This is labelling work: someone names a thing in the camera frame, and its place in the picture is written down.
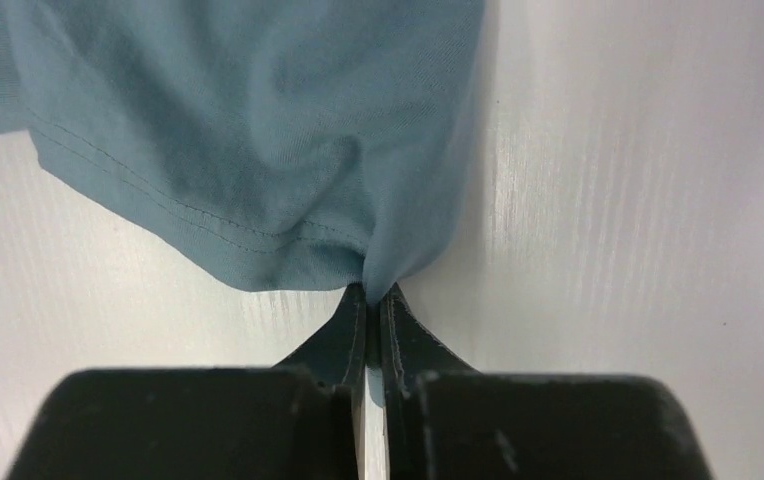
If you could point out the grey-blue t shirt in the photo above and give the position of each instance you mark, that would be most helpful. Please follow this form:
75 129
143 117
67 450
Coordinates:
279 145

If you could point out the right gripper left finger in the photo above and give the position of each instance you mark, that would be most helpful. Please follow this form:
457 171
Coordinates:
335 356

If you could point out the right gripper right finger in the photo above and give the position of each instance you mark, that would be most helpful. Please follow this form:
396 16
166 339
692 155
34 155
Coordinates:
408 349

